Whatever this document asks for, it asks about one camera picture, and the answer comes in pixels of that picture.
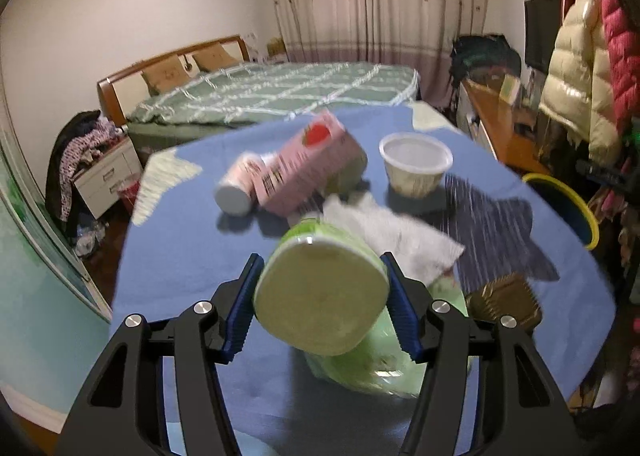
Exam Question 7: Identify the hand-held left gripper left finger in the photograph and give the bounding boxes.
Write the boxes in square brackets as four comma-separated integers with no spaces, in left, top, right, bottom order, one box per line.
[55,252,266,456]

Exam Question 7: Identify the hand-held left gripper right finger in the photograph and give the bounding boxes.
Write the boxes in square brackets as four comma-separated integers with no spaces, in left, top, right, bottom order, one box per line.
[379,252,581,456]

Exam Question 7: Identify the light green plastic wrapper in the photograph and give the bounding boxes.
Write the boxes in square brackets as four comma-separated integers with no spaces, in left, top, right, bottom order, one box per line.
[305,276,473,399]

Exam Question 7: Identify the green cylindrical container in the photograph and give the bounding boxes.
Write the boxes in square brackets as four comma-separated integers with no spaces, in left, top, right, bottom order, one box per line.
[252,216,393,357]

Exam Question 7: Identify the white tissue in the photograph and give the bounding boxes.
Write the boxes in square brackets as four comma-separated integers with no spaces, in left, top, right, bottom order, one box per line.
[320,193,466,284]

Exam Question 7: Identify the dark plastic food tray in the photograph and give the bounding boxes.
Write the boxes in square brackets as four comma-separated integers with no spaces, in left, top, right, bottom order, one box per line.
[465,272,543,332]

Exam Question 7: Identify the white and pink bottle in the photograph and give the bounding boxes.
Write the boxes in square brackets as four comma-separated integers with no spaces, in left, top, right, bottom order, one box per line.
[214,152,276,216]

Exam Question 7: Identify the white patterned paper cup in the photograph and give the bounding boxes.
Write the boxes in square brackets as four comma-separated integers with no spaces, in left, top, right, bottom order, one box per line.
[378,132,454,199]

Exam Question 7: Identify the pink strawberry print carton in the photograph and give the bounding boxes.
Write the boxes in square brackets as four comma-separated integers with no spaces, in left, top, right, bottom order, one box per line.
[252,110,368,217]

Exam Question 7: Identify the yellow rimmed blue bin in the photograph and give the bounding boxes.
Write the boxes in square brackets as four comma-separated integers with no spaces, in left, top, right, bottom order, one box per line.
[521,172,600,251]

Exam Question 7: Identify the blue star print tablecloth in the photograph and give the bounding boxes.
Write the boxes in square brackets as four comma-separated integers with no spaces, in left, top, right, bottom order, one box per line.
[112,103,616,456]

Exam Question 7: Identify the red basket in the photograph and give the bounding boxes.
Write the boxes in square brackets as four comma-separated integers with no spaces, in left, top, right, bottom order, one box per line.
[117,176,143,214]

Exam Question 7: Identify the white nightstand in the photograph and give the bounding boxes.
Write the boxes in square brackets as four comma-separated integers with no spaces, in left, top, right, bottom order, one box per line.
[75,138,143,219]

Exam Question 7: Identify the wooden top cabinet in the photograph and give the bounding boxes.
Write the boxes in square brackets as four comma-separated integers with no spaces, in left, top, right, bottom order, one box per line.
[457,78,556,177]

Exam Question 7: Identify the bed with green checked duvet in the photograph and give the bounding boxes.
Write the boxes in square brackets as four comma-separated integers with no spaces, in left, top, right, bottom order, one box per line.
[125,61,421,139]

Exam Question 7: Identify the brown pillow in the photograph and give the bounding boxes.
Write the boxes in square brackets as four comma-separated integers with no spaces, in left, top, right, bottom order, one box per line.
[141,60,193,92]
[192,47,240,72]

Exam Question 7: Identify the wooden headboard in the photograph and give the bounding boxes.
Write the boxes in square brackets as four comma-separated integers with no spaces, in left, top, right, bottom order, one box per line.
[96,34,251,127]

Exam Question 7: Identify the green box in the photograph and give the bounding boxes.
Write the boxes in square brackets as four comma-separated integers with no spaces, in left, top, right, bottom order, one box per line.
[500,73,523,104]

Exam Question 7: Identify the pile of dark clothes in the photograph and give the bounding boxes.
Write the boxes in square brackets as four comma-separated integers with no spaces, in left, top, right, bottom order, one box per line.
[449,34,523,112]

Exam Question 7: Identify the cream puffer jacket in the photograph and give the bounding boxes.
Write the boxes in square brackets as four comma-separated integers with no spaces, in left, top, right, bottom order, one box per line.
[537,0,623,164]

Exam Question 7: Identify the black television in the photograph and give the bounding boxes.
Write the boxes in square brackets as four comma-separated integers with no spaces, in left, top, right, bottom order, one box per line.
[523,0,564,74]

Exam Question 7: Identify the red puffer jacket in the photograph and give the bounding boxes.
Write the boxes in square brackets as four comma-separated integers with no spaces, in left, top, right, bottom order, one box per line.
[600,0,640,137]

